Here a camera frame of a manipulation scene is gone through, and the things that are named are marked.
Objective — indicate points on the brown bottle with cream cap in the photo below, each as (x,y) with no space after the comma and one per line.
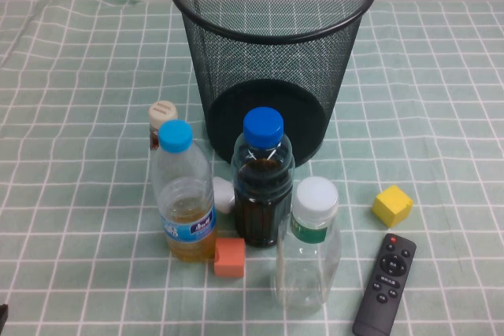
(162,112)

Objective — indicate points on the black remote control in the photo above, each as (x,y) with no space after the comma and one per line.
(384,285)

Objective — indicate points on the yellow cube block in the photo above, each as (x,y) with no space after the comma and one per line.
(391,206)

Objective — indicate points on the clear bottle with white cap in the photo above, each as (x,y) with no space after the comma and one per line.
(311,269)

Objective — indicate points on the green white-checked tablecloth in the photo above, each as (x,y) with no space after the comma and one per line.
(78,76)

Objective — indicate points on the orange block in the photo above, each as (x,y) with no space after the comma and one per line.
(230,259)

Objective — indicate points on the blue-capped bottle with dark tea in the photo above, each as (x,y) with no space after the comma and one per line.
(260,202)

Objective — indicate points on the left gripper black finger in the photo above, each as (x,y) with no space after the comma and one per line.
(3,313)

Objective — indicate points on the light-blue-capped bottle with yellow liquid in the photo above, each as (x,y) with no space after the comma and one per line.
(185,194)

